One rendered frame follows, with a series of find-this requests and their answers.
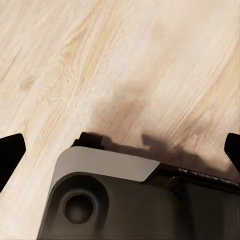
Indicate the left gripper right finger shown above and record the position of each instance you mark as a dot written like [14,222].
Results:
[232,149]

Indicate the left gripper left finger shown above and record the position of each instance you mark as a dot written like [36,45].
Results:
[12,149]

